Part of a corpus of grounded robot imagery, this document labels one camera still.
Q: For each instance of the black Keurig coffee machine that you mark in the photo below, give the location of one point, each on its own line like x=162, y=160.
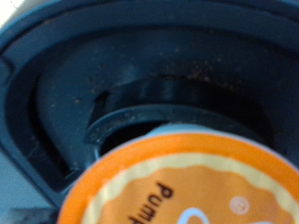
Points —
x=187, y=46

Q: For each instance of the orange lid coffee pod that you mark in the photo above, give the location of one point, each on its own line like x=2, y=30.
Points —
x=193, y=186

